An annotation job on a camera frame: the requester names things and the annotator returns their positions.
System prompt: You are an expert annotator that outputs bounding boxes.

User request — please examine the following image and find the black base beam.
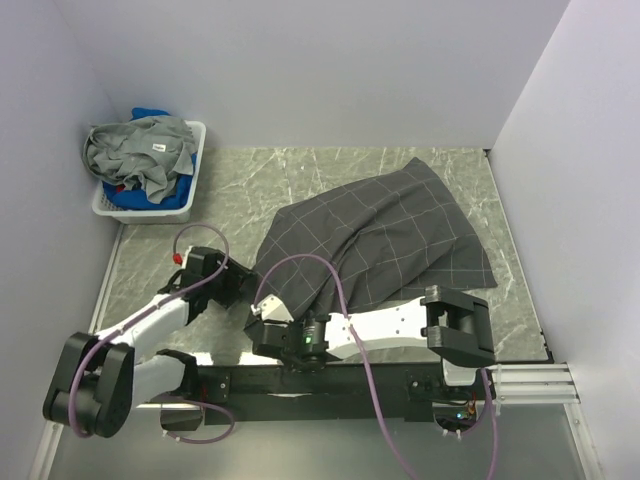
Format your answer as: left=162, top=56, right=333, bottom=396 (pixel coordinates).
left=159, top=363, right=496, bottom=432

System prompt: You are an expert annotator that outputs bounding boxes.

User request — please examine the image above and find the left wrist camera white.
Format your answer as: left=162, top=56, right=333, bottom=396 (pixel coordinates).
left=172, top=245, right=194, bottom=268

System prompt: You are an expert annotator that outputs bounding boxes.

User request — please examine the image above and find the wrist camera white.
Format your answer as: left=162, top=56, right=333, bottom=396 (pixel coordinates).
left=172, top=245, right=194, bottom=268
left=251, top=294, right=294, bottom=322

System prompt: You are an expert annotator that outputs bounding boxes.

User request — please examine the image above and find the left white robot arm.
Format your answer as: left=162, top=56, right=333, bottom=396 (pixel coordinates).
left=42, top=247, right=256, bottom=438

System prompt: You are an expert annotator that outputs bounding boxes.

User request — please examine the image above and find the dark grey checked pillowcase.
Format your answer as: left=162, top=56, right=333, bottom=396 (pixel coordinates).
left=253, top=158, right=497, bottom=319

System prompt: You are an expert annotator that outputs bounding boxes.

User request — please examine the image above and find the blue cloth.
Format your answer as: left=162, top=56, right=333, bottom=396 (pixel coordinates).
left=83, top=107, right=198, bottom=210

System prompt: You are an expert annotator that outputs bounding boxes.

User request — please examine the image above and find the white laundry basket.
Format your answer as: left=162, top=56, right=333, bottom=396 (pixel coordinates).
left=92, top=120, right=206, bottom=225

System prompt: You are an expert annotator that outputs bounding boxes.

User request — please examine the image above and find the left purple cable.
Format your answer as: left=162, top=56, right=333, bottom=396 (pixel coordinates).
left=67, top=224, right=236, bottom=445

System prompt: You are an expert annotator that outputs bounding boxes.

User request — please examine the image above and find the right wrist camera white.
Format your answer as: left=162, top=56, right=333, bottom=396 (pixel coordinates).
left=251, top=294, right=294, bottom=322

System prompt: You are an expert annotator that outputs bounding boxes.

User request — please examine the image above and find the grey crumpled cloth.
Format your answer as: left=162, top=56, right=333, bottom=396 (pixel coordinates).
left=81, top=115, right=197, bottom=205

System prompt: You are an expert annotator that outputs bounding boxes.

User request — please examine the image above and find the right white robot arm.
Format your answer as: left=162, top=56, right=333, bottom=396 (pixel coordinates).
left=244, top=286, right=496, bottom=399

